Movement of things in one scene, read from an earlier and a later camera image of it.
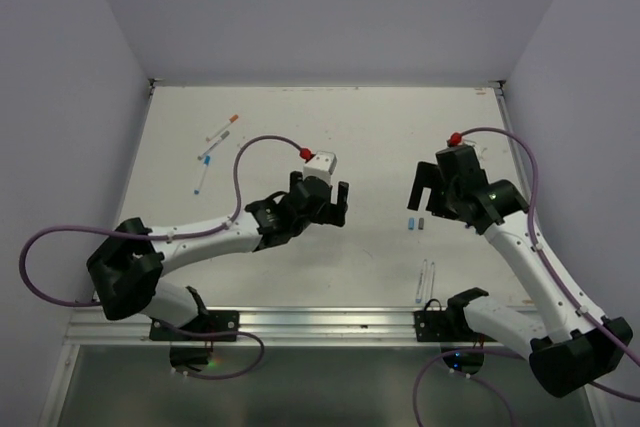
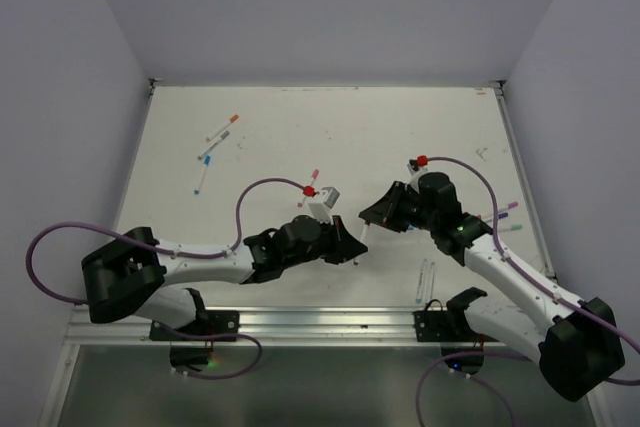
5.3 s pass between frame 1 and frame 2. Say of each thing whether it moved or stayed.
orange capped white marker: stayed
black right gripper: moved
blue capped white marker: stayed
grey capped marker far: stayed
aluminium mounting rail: stayed
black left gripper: moved
